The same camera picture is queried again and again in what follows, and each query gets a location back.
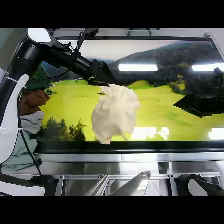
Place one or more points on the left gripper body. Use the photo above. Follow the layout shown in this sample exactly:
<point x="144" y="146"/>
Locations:
<point x="101" y="71"/>

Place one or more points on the cream garment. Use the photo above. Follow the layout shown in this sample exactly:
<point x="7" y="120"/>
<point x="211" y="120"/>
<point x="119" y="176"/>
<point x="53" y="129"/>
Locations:
<point x="115" y="111"/>

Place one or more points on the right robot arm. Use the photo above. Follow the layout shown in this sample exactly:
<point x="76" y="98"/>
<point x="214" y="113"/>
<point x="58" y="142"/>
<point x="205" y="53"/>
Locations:
<point x="205" y="106"/>

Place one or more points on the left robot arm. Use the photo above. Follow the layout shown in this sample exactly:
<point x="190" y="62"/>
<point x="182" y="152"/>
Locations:
<point x="31" y="55"/>

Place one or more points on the dark green garment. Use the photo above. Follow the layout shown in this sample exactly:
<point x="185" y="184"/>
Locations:
<point x="38" y="80"/>

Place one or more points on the brown garment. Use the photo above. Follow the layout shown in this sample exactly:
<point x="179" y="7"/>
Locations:
<point x="31" y="101"/>

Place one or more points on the grey garment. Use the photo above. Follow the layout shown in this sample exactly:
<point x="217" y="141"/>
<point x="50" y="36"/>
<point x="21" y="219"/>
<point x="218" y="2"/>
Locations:
<point x="32" y="121"/>

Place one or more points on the pale green garment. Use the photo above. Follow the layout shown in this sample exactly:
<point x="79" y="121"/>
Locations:
<point x="20" y="151"/>

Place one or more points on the silver frame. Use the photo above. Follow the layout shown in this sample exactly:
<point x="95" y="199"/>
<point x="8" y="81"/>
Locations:
<point x="100" y="163"/>

